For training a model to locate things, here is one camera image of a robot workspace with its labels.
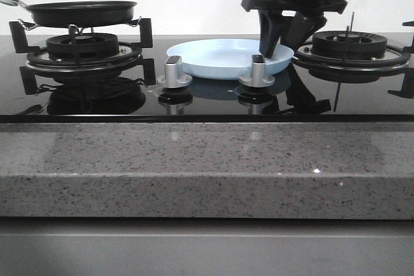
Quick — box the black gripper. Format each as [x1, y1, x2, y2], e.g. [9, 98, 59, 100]
[241, 0, 347, 58]

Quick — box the light blue plate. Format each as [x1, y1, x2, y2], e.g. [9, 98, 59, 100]
[167, 39, 294, 80]

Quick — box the black frying pan green handle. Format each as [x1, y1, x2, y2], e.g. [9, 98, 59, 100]
[1, 0, 137, 28]

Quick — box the black right gas burner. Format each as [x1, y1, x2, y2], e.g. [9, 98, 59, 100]
[310, 30, 387, 60]

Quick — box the black gas burner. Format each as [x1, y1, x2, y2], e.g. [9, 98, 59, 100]
[46, 33, 119, 60]
[310, 30, 387, 60]

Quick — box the silver right stove knob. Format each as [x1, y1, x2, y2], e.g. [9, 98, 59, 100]
[238, 54, 275, 88]

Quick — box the silver stove knob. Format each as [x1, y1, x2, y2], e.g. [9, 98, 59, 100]
[238, 54, 275, 88]
[157, 56, 193, 89]

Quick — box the black glass cooktop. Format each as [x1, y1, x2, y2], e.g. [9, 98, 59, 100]
[1, 36, 413, 123]

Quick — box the black right pan support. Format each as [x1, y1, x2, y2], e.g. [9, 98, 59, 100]
[290, 11, 414, 99]

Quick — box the black pan support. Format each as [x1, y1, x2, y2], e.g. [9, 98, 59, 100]
[290, 11, 414, 99]
[9, 18, 156, 95]

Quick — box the silver left stove knob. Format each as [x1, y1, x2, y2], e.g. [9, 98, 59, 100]
[157, 56, 193, 89]

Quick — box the black left gas burner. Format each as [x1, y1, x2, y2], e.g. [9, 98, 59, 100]
[46, 33, 119, 60]

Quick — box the black left pan support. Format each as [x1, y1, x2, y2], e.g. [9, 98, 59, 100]
[9, 18, 156, 95]

